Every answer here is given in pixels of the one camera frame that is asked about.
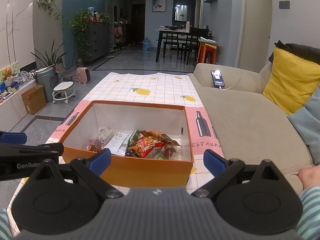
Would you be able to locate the grey trash can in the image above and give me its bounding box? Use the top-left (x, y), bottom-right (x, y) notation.
top-left (34, 66), bottom-right (60, 103)

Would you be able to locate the white rolling stool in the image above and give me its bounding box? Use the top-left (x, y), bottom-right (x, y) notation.
top-left (52, 81), bottom-right (76, 105)

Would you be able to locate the pink space heater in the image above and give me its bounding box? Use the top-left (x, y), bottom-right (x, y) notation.
top-left (76, 67), bottom-right (91, 84)

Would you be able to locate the dark dining chair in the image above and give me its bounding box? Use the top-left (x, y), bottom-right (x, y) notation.
top-left (182, 27), bottom-right (209, 65)
top-left (164, 26), bottom-right (184, 59)

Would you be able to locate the red potato stick packet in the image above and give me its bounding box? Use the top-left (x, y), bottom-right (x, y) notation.
top-left (127, 130), bottom-right (168, 158)

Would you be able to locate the hanging wall plant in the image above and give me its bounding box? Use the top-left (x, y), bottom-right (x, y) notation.
top-left (37, 0), bottom-right (62, 20)

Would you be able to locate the trailing pothos plant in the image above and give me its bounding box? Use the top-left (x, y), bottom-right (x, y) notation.
top-left (68, 8), bottom-right (95, 58)

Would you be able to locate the yellow cushion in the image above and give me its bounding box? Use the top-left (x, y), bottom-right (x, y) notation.
top-left (262, 45), bottom-right (320, 115)

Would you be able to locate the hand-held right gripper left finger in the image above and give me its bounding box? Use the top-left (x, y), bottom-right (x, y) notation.
top-left (30, 148), bottom-right (124, 198)

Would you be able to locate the orange stool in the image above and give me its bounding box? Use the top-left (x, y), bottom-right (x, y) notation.
top-left (197, 42), bottom-right (217, 64)

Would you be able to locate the person's left leg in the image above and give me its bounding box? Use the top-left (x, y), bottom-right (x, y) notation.
top-left (0, 207), bottom-right (13, 240)

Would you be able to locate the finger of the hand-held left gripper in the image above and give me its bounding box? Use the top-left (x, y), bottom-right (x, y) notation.
top-left (0, 142), bottom-right (65, 159)
top-left (0, 131), bottom-right (27, 145)

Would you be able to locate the beige sofa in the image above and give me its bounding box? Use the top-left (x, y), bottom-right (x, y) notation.
top-left (187, 62), bottom-right (320, 195)

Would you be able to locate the framed flower picture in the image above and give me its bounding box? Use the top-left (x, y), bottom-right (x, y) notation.
top-left (152, 0), bottom-right (167, 13)

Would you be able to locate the stack of papers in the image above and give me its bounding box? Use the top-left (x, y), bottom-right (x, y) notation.
top-left (199, 37), bottom-right (220, 47)

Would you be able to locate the person's leg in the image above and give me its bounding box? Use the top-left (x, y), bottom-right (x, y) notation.
top-left (0, 207), bottom-right (13, 240)
top-left (295, 186), bottom-right (320, 240)

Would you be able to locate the clear brown cracker packet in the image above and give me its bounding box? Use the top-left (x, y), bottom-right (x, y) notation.
top-left (139, 129), bottom-right (181, 147)

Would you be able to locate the white low console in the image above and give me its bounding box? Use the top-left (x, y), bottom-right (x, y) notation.
top-left (0, 80), bottom-right (37, 133)

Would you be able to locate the teddy bear picture board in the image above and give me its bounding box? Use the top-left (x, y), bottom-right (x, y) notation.
top-left (0, 61), bottom-right (20, 93)

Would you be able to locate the chequered lemon print tablecloth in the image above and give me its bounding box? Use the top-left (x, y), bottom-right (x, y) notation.
top-left (6, 71), bottom-right (225, 235)

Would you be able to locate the round dark red snack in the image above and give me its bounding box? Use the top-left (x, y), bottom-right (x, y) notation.
top-left (162, 146), bottom-right (182, 160)

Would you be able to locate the person's right leg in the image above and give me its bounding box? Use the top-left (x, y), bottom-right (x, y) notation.
top-left (295, 186), bottom-right (320, 240)

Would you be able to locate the long white snack packet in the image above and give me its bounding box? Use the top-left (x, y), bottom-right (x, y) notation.
top-left (104, 132), bottom-right (130, 156)

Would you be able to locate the orange cardboard box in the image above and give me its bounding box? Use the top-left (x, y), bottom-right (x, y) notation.
top-left (59, 100), bottom-right (194, 187)

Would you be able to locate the black smartphone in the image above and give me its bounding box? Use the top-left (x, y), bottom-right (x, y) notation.
top-left (211, 70), bottom-right (226, 88)

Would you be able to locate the row of shoes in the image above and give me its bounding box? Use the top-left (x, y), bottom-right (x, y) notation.
top-left (111, 44), bottom-right (133, 54)

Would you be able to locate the long leaf potted plant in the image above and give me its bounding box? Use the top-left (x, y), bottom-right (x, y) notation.
top-left (30, 39), bottom-right (68, 68)

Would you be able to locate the clear white candy packet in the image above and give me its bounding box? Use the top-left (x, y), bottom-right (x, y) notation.
top-left (91, 127), bottom-right (114, 147)

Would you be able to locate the dark brown cushion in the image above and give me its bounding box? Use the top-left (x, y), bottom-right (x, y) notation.
top-left (269, 40), bottom-right (320, 67)

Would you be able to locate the dark dining table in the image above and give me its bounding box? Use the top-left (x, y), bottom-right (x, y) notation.
top-left (155, 27), bottom-right (213, 63)

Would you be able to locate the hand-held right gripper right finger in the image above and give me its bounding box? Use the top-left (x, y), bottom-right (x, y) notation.
top-left (191, 149), bottom-right (288, 198)

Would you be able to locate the light blue cushion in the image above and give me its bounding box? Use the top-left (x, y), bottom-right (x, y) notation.
top-left (287, 85), bottom-right (320, 165)

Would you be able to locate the white charging cable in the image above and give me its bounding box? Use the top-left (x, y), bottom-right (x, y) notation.
top-left (220, 69), bottom-right (243, 90)

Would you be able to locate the person's bare foot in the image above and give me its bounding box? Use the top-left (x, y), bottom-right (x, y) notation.
top-left (297, 166), bottom-right (320, 190)

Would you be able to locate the brown cardboard carton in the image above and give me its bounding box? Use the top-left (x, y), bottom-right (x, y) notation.
top-left (21, 84), bottom-right (47, 115)

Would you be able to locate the grey drawer cabinet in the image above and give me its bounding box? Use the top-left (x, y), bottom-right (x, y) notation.
top-left (82, 21), bottom-right (110, 64)

